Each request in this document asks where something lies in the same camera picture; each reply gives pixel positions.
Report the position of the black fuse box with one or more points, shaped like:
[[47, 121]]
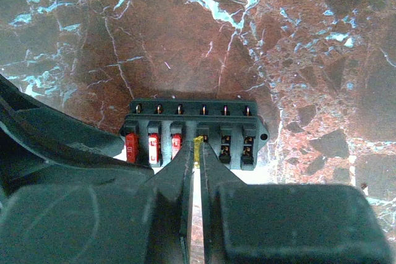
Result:
[[233, 128]]

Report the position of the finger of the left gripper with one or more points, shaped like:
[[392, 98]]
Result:
[[41, 145]]

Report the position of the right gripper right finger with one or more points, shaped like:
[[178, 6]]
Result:
[[223, 211]]

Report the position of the yellow blade fuse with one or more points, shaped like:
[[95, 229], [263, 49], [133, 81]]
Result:
[[197, 143]]

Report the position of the red blade fuse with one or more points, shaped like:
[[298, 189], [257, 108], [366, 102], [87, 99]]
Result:
[[132, 147], [176, 143], [154, 149]]

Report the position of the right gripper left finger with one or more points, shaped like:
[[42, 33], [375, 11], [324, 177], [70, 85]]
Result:
[[165, 219]]

